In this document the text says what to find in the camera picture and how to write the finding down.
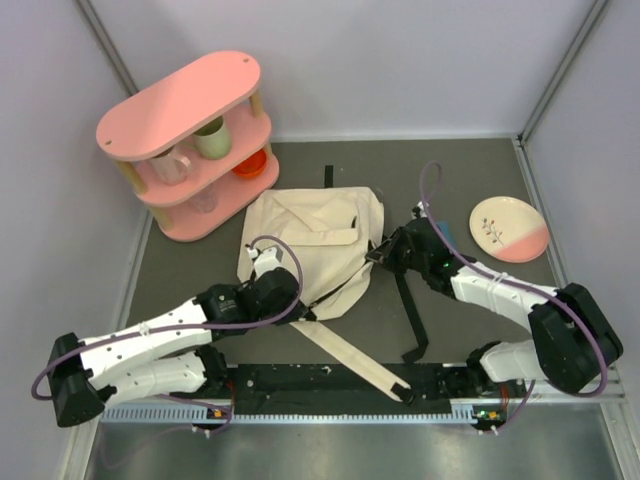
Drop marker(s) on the pink mug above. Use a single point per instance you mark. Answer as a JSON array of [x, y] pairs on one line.
[[171, 166]]

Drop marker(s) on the pink three-tier shelf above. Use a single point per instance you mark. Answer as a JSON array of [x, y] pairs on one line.
[[167, 114]]

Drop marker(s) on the cream canvas backpack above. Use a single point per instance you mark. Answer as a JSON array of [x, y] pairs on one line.
[[330, 231]]

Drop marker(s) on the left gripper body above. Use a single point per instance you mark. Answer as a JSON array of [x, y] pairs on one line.
[[270, 313]]

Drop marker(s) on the green mug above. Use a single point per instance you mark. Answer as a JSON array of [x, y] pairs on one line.
[[213, 141]]

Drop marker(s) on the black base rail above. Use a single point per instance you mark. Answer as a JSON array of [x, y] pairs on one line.
[[318, 389]]

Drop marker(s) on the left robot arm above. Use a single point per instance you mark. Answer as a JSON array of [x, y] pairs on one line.
[[173, 353]]

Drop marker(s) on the grey cable duct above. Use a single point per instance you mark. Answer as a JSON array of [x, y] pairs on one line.
[[156, 412]]

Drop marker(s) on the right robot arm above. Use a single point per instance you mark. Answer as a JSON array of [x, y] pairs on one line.
[[571, 341]]

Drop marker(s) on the clear glass cup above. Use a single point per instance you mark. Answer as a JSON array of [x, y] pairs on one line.
[[206, 200]]

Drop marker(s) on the orange bowl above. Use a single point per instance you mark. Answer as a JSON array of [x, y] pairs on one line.
[[253, 166]]

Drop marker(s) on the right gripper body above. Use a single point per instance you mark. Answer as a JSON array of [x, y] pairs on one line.
[[407, 257]]

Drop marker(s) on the blue wallet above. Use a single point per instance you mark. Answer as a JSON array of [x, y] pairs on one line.
[[444, 228]]

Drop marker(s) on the pink cream plate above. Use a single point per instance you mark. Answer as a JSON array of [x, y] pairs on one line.
[[509, 229]]

